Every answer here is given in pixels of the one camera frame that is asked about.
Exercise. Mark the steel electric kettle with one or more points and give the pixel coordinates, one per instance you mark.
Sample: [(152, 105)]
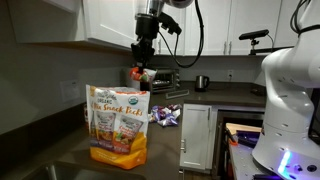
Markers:
[(201, 82)]

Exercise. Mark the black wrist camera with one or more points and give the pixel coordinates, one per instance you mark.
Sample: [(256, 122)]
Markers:
[(170, 24)]

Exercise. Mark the orange snack sachet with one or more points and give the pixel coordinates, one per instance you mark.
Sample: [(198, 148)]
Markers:
[(143, 75)]

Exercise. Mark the white paper towel roll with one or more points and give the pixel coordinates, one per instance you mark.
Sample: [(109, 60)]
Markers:
[(128, 80)]

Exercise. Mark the white upper cabinet door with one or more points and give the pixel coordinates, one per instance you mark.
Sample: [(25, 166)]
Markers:
[(213, 31), (111, 20), (255, 16)]

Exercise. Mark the white cabinet door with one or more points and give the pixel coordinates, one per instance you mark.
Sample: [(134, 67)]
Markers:
[(213, 31), (196, 135), (111, 20), (255, 16)]

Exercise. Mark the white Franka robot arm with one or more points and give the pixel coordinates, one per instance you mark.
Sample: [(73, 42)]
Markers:
[(293, 100)]

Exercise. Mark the metal rack tray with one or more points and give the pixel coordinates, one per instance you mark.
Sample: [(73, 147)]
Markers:
[(177, 94)]

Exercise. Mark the black countertop appliance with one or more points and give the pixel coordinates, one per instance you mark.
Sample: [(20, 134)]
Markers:
[(145, 86)]

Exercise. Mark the orange white snack bag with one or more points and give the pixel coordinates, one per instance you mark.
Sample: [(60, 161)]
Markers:
[(118, 130)]

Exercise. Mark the purple snack sachet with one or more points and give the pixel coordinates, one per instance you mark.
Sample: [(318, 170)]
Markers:
[(168, 120), (174, 107), (159, 111)]

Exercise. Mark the wooden board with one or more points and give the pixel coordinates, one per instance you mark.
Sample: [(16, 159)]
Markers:
[(242, 127)]

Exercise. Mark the grey perforated robot table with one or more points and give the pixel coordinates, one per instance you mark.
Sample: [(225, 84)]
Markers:
[(243, 163)]

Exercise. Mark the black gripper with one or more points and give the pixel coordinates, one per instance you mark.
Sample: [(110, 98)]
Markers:
[(146, 28)]

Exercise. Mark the white wall switch plate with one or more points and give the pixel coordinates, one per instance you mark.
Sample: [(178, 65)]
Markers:
[(70, 90)]

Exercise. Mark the white lower cabinet door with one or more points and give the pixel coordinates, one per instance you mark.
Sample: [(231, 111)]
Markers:
[(196, 135)]

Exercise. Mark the purple blue box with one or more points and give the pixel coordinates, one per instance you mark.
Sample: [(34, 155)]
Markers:
[(248, 137)]

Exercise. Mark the white wall power outlet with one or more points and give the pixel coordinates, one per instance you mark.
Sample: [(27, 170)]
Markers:
[(230, 74)]

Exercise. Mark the black camera on stand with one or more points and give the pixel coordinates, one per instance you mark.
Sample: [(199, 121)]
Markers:
[(254, 34)]

